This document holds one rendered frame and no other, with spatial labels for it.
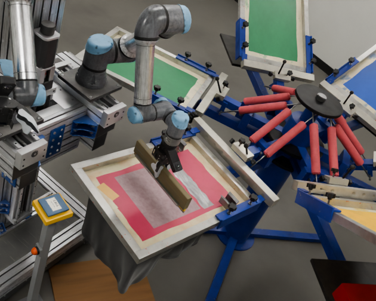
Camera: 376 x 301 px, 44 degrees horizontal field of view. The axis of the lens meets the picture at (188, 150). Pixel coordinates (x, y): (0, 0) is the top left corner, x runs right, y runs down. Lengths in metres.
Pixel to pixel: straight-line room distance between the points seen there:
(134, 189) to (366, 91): 2.02
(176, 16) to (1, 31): 0.73
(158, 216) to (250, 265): 1.48
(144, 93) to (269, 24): 1.88
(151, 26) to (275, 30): 1.89
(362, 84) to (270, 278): 1.57
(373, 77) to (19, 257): 2.71
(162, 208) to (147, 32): 0.85
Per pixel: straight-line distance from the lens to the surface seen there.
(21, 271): 2.81
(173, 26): 1.94
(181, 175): 2.45
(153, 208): 2.24
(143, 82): 1.93
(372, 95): 3.65
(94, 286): 3.04
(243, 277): 3.47
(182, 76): 3.22
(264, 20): 3.64
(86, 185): 2.19
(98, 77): 2.28
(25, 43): 1.66
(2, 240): 2.92
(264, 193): 2.49
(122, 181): 2.31
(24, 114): 1.41
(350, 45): 6.53
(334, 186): 2.60
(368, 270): 2.64
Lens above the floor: 2.57
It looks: 38 degrees down
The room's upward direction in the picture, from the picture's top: 24 degrees clockwise
